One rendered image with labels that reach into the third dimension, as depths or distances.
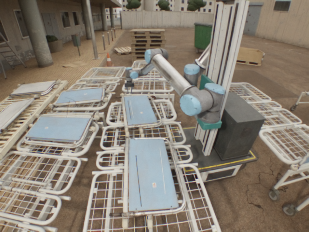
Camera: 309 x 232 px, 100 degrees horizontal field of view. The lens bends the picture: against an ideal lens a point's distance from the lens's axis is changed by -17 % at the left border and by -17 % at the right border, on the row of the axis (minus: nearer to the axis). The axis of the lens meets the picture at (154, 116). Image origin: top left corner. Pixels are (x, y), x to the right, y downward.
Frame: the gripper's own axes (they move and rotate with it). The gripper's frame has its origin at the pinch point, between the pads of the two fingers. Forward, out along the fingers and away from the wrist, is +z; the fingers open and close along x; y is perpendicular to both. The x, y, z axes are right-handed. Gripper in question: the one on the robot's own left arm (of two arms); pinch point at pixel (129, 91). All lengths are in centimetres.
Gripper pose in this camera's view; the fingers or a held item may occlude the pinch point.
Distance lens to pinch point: 214.9
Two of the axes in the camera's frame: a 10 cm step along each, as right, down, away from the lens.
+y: -2.2, -5.5, 8.0
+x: -9.7, 0.9, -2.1
